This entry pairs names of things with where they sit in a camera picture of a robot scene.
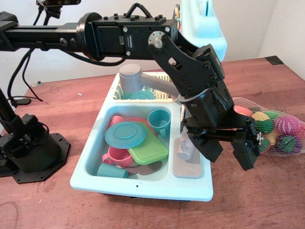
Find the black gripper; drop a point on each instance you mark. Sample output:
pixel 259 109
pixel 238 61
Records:
pixel 213 109

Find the grey toy lever handle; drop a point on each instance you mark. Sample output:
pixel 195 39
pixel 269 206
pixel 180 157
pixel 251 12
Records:
pixel 186 158

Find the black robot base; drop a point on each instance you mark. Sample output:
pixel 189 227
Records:
pixel 29 152

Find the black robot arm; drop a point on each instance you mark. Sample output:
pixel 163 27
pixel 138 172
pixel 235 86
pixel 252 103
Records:
pixel 196 73

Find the net bag of toy food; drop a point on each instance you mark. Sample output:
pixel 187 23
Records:
pixel 284 134

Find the teal cup upright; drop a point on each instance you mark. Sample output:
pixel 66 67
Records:
pixel 159 120

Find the green cutting board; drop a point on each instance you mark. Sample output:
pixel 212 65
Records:
pixel 150 150

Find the yellow dish rack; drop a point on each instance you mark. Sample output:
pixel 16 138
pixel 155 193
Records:
pixel 152 90

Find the light blue toy sink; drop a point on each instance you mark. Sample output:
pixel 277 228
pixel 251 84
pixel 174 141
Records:
pixel 162 184

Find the teal bowl in rack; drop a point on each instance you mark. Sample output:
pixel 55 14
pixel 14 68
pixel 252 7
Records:
pixel 142 94

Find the teal plate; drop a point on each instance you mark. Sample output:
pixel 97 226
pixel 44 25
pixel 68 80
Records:
pixel 124 135

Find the pink cup front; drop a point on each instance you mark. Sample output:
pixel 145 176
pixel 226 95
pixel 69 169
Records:
pixel 120 157

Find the pink cup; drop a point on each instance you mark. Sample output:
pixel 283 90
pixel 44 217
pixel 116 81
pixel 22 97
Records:
pixel 116 119
pixel 120 157

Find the pink cup back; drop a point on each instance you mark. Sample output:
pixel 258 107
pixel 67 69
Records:
pixel 116 119

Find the grey toy faucet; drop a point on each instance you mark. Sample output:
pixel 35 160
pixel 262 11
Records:
pixel 132 79

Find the teal cup lying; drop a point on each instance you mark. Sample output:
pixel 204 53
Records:
pixel 106 170

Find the light blue toy shelf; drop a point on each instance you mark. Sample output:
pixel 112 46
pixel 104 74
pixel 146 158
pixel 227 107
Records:
pixel 200 25

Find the camera on stand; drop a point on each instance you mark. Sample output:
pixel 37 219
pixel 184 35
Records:
pixel 53 7

